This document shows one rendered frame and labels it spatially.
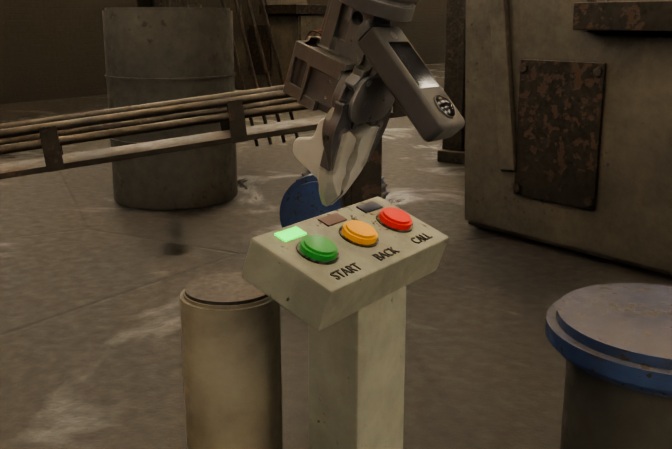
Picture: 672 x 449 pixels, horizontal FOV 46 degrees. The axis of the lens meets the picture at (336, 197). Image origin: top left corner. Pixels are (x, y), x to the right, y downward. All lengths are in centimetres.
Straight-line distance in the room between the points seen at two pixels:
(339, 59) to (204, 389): 43
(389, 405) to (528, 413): 90
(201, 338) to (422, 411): 92
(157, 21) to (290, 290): 274
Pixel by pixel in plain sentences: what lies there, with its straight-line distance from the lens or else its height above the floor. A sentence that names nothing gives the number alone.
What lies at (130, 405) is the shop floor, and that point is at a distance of 185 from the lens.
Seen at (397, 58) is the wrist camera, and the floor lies 80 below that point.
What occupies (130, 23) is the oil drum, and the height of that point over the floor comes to 81.
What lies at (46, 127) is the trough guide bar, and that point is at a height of 70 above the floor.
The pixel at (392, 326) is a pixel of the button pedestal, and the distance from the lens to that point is 90.
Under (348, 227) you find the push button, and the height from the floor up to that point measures 61.
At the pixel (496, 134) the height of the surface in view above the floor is 40.
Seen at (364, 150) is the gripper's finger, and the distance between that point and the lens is 78.
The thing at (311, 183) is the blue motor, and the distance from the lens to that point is 257.
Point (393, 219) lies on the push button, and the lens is 91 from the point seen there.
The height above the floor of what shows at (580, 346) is 42.
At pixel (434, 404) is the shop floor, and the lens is 181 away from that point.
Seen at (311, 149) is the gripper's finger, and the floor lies 71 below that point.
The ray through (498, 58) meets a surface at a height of 69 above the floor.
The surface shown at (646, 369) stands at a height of 42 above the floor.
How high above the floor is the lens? 84
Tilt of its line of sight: 13 degrees down
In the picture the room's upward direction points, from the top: straight up
